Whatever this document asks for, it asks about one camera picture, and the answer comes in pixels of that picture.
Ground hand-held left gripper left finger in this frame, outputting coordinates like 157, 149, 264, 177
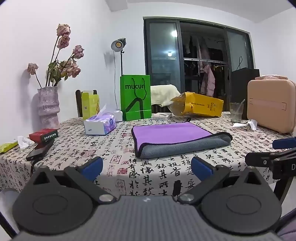
31, 156, 117, 205

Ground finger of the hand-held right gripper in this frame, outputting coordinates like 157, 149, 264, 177
272, 137, 296, 150
245, 151, 279, 168

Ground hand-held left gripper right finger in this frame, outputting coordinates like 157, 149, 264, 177
177, 156, 267, 206

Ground purple and grey towel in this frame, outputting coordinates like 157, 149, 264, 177
131, 122, 233, 160

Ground calligraphy printed tablecloth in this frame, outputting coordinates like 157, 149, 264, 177
0, 111, 296, 197

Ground crumpled white tissue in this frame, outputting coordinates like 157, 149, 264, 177
17, 136, 35, 150
230, 119, 258, 131

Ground beige hard case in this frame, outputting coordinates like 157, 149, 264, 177
247, 74, 296, 134

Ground purple and white tissue pack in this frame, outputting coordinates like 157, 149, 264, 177
83, 104, 118, 136

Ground clear drinking glass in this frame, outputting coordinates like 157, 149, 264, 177
229, 102, 244, 123

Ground black phone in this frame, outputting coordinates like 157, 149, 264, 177
26, 139, 55, 162

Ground small white box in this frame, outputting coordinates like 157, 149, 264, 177
113, 110, 124, 123

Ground red and black box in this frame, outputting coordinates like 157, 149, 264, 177
29, 128, 59, 143

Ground yellow-green carton box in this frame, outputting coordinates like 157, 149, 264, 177
81, 90, 100, 120

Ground yellow paper bag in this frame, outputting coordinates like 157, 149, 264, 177
170, 91, 224, 118

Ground dark wooden chair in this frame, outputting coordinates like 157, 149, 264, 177
75, 89, 98, 118

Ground flat white box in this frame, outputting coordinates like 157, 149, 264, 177
151, 113, 173, 120

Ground black cabinet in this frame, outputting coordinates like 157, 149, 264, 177
231, 68, 260, 114

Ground pink textured vase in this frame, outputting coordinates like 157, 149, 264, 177
37, 86, 61, 130

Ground green paper bag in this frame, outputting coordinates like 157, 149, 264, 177
120, 74, 152, 121

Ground cream cloth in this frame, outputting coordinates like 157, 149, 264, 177
150, 84, 181, 108

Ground yellow-green packet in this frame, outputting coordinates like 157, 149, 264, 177
0, 141, 19, 154

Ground hanging pink jacket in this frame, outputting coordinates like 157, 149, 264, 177
200, 64, 216, 97

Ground dried pink roses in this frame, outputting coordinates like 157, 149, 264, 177
27, 23, 85, 88

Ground black framed sliding glass door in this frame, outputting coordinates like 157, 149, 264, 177
143, 16, 256, 114

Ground studio light on stand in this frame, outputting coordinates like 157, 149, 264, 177
111, 37, 127, 77

